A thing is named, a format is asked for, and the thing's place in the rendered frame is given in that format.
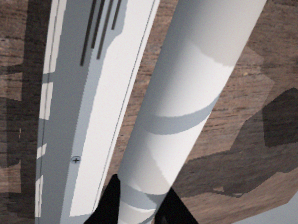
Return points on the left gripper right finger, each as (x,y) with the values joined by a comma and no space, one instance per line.
(173,211)

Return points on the white tube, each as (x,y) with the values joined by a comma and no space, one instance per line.
(203,43)

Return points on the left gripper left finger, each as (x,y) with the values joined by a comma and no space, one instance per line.
(107,210)

